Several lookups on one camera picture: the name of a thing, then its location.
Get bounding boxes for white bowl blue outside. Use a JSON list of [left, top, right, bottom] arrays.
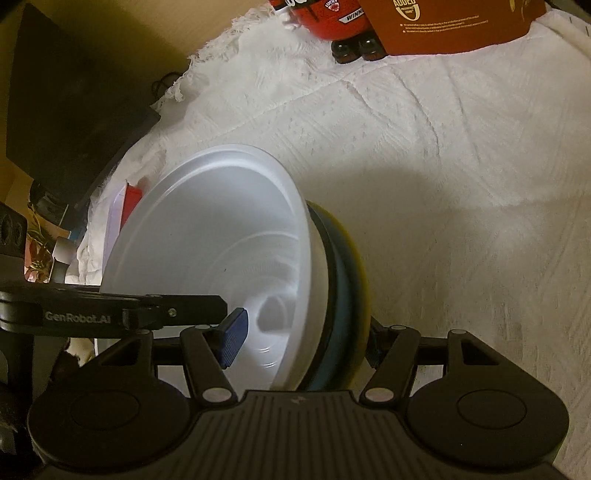
[[297, 202, 370, 392]]

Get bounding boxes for red plastic container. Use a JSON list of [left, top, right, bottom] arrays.
[[119, 183, 143, 229]]

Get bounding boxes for white rectangular plastic container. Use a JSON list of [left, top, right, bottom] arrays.
[[103, 183, 128, 263]]

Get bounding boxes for white textured cloth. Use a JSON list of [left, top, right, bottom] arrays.
[[69, 7, 590, 479]]

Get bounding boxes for black monitor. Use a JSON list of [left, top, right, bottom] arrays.
[[6, 4, 159, 208]]

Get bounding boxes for red quail eggs bag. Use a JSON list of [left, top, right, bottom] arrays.
[[361, 0, 547, 55]]

